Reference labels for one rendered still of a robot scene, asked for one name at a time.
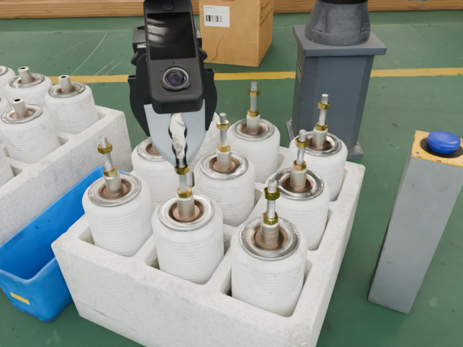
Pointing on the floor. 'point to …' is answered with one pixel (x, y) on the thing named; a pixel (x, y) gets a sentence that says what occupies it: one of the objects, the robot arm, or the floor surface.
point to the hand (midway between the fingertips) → (180, 158)
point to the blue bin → (43, 256)
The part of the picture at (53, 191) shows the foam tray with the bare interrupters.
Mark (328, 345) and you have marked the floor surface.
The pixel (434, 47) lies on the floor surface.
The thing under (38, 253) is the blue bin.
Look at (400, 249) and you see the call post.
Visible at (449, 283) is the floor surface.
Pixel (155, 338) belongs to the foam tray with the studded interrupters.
